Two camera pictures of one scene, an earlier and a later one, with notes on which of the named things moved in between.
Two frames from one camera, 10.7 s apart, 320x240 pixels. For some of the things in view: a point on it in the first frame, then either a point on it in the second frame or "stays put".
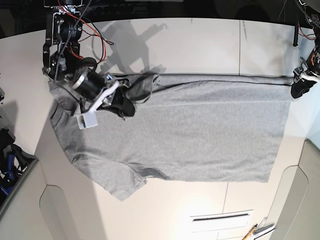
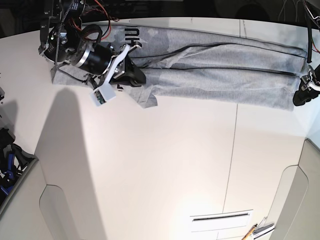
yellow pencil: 250,232 stays put
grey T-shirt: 186,126 to 160,65
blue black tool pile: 14,160 stays put
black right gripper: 312,65 to 305,93
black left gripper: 93,85 to 96,58
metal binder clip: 261,226 stays put
